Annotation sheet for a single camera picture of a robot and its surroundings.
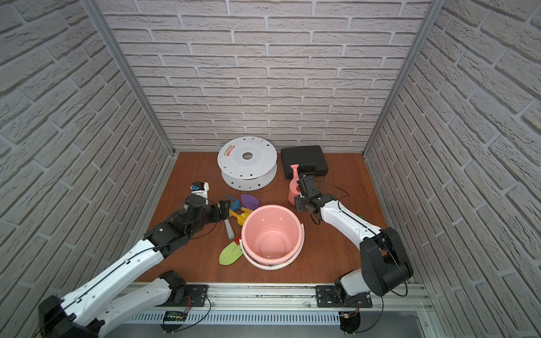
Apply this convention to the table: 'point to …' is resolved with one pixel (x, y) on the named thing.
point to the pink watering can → (293, 192)
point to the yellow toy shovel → (241, 217)
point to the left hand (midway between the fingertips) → (217, 198)
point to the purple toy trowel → (249, 201)
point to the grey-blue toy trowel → (228, 223)
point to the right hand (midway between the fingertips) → (306, 199)
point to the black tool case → (310, 160)
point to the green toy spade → (230, 253)
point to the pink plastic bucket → (271, 236)
